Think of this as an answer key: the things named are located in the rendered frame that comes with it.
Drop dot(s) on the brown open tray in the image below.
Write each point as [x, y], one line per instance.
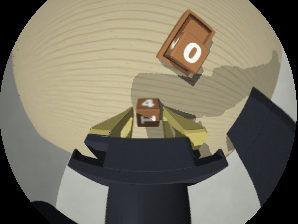
[192, 23]

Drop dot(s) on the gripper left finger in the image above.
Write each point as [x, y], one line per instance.
[113, 126]

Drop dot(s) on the brown cube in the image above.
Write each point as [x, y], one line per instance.
[187, 51]
[148, 112]

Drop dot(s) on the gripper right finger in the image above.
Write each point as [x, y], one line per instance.
[183, 127]

